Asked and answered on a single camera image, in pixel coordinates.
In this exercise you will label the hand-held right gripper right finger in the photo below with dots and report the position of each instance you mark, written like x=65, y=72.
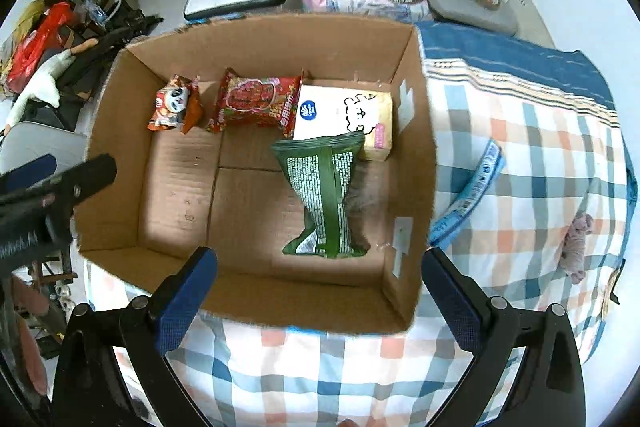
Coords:
x=451, y=299

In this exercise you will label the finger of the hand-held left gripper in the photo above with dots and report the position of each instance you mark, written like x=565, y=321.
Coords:
x=90, y=174
x=32, y=169

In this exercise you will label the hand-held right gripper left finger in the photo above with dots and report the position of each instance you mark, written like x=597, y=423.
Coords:
x=186, y=302

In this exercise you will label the brown cardboard box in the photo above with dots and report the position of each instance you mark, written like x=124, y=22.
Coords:
x=250, y=207

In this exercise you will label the person's left hand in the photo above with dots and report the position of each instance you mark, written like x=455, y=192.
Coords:
x=34, y=352

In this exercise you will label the white goose plush toy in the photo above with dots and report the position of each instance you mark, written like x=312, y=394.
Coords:
x=45, y=82

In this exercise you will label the panda print snack packet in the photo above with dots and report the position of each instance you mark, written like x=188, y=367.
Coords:
x=172, y=104

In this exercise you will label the blue striped packet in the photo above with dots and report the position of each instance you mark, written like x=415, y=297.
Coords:
x=470, y=192

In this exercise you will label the red plastic bag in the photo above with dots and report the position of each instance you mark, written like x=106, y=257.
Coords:
x=37, y=42

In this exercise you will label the small pink plush toy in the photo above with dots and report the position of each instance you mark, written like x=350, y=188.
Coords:
x=576, y=247

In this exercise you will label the black tripod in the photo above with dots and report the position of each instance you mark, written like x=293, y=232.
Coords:
x=115, y=32

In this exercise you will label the plaid blanket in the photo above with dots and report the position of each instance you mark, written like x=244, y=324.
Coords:
x=540, y=157

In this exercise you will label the green snack packet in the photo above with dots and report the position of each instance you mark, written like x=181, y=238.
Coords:
x=320, y=187

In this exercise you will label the red snack packet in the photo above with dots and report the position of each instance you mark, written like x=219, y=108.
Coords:
x=252, y=102

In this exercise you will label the white yellow tissue pack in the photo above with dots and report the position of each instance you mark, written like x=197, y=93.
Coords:
x=325, y=109

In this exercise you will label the floral pink tissue pack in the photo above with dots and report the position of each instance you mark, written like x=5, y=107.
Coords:
x=360, y=4

